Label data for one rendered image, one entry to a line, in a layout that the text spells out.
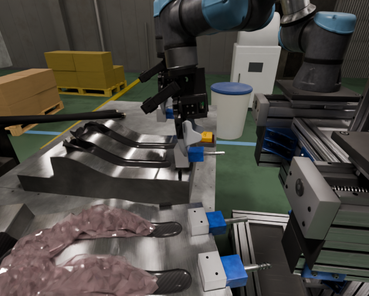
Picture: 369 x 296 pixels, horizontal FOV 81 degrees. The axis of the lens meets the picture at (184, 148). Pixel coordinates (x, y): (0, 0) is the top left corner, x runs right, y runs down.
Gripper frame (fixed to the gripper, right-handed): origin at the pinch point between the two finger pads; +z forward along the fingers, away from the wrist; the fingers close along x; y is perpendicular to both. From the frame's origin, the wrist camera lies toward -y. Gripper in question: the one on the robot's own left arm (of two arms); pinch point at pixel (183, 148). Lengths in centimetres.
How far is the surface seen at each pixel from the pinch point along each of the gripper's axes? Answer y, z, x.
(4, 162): -71, 5, 9
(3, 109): -250, 1, 171
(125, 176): -15.7, 4.8, -6.0
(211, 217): 7.0, 10.8, -14.9
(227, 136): 16, 65, 204
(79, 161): -26.7, -0.6, -7.2
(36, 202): -41.9, 10.1, -9.8
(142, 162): -13.2, 4.3, 1.5
